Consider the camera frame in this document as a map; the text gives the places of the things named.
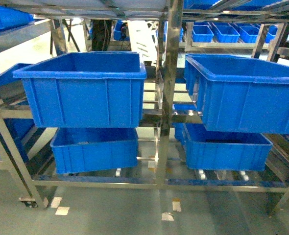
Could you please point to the blue upper right shelf bin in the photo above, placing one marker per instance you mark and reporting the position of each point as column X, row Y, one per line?
column 238, row 94

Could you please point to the blue upper left shelf bin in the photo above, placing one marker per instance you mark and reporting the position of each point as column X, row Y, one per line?
column 102, row 89

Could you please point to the blue lower right shelf bin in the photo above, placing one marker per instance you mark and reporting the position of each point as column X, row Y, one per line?
column 208, row 150

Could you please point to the blue lower left shelf bin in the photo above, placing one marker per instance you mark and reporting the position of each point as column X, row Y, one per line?
column 79, row 150

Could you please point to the blue shelf bin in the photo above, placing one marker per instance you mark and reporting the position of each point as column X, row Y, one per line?
column 208, row 150
column 238, row 94
column 102, row 89
column 79, row 150

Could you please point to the stainless steel shelf frame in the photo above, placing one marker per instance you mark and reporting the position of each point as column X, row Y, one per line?
column 29, row 177

